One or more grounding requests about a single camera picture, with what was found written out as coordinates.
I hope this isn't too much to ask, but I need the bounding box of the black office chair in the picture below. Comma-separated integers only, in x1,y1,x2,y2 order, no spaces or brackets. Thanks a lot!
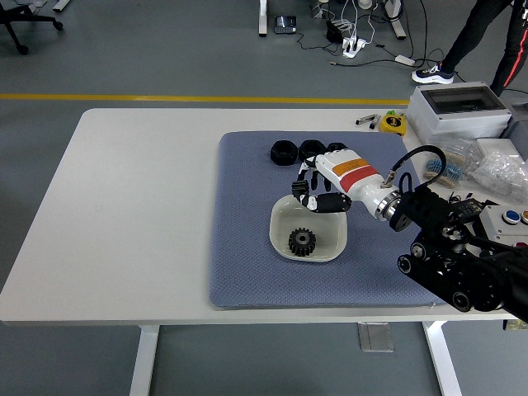
0,0,65,56

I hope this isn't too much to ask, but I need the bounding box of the black electronics module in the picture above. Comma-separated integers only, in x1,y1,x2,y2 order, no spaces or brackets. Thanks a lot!
447,192,496,220

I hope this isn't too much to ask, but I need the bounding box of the clear plastic bag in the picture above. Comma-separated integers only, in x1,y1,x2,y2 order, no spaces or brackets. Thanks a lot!
428,138,479,166

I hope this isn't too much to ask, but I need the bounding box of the metal floor plate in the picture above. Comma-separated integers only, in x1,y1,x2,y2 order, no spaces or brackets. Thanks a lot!
357,322,394,353

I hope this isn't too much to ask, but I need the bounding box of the white square dish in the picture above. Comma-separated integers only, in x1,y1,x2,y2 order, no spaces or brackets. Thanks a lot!
269,194,348,263

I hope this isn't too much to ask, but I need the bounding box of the blue-grey padded mat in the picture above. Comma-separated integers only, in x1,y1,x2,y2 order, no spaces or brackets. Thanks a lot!
208,130,450,310

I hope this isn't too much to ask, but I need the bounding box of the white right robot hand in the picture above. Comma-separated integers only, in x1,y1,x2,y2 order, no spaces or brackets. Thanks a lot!
290,148,394,216

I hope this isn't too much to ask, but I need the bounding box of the person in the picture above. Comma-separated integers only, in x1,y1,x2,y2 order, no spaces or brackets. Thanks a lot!
411,0,528,98

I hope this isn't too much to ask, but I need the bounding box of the grey electrical enclosure box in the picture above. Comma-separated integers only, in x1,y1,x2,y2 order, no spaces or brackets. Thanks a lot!
404,81,514,149

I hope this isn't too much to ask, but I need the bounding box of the taped resistor bundle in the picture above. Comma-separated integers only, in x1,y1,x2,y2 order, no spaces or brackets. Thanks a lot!
423,156,467,189

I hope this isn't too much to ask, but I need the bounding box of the large black gear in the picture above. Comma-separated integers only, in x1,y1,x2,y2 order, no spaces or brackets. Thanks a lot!
287,226,318,259

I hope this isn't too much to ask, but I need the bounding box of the white power strip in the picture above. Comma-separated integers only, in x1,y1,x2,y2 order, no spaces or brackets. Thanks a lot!
342,35,368,59

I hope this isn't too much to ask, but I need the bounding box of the bag of clear parts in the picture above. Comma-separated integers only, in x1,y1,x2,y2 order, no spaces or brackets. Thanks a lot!
469,148,528,201

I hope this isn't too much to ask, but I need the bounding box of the flat white box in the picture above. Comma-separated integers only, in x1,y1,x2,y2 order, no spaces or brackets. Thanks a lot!
476,138,528,163

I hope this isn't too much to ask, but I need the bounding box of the white table leg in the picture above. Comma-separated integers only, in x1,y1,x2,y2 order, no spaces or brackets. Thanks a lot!
422,321,463,396
130,324,161,396

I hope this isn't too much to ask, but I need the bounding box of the black desk phone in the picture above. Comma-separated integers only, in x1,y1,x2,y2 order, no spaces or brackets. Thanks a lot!
273,15,298,35

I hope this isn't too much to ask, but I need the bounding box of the large black hex nut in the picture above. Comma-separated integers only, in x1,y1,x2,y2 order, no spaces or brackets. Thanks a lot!
298,139,327,164
270,139,297,167

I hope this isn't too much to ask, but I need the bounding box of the black power brick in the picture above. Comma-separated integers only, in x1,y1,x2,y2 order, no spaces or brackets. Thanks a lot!
325,19,346,43

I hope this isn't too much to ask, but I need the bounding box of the yellow tape measure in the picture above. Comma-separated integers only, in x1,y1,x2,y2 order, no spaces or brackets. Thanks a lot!
379,110,408,136

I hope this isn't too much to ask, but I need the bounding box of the black floor cable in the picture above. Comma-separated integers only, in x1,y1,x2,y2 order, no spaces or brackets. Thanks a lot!
328,40,469,83

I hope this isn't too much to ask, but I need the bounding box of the white button control box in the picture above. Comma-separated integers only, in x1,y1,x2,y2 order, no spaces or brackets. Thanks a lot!
480,204,528,248

